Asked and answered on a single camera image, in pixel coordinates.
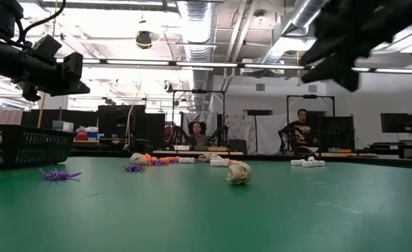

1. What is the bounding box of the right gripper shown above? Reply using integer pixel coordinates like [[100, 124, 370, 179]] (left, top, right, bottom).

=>
[[299, 0, 395, 93]]

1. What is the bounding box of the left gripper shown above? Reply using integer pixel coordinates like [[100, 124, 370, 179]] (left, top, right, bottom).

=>
[[0, 38, 92, 102]]

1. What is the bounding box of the black partition panel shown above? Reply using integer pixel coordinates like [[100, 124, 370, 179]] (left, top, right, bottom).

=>
[[317, 115, 355, 152], [21, 110, 99, 130], [97, 104, 147, 152]]

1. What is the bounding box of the clear plastic storage box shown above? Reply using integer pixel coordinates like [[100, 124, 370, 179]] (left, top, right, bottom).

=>
[[52, 120, 75, 133]]

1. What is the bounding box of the plastic bin with red label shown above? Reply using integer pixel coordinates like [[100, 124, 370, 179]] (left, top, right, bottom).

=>
[[74, 125, 100, 141]]

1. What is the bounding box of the ceiling light strip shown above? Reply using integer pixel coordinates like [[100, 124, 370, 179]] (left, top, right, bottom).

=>
[[243, 63, 305, 70], [176, 62, 239, 68], [361, 66, 412, 75], [106, 59, 171, 66]]

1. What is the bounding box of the black plastic mesh basket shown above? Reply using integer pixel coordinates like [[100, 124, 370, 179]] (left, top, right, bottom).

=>
[[0, 125, 76, 169]]

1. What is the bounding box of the pink cloth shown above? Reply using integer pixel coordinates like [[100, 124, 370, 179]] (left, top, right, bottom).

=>
[[0, 107, 24, 126]]

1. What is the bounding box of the person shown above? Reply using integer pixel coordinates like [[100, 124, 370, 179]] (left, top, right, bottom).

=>
[[186, 120, 210, 147], [278, 108, 324, 155]]

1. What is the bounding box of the black computer monitor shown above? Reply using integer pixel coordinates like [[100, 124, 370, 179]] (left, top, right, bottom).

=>
[[380, 112, 412, 134]]

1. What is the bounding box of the black dome ceiling fixture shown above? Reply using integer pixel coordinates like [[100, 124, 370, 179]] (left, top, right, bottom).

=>
[[135, 30, 153, 50]]

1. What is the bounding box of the white cloth screen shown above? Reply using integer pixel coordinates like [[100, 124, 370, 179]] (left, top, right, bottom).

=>
[[255, 113, 289, 155]]

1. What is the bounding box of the black background desk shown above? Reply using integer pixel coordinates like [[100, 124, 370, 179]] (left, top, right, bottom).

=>
[[366, 141, 412, 160]]

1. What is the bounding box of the patterned white cloth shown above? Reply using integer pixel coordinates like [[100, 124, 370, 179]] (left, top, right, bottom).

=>
[[225, 114, 257, 141]]

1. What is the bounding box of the wooden background table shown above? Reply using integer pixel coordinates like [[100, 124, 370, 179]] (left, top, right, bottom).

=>
[[152, 149, 244, 156]]

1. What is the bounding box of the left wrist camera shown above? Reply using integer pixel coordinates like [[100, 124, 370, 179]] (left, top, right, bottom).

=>
[[32, 34, 85, 84]]

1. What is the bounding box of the black metal rig frame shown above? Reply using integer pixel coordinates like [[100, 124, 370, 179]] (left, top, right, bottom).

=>
[[286, 94, 336, 155], [172, 90, 227, 148]]

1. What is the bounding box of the yellow pull cord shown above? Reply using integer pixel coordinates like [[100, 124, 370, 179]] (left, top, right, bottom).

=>
[[295, 50, 303, 88]]

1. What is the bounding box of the silver ventilation duct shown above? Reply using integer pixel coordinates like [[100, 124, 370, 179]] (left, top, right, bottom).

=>
[[261, 0, 327, 67], [176, 0, 216, 110]]

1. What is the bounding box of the beige hanging cable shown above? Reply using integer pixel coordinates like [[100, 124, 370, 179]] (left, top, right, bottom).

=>
[[125, 78, 143, 148]]

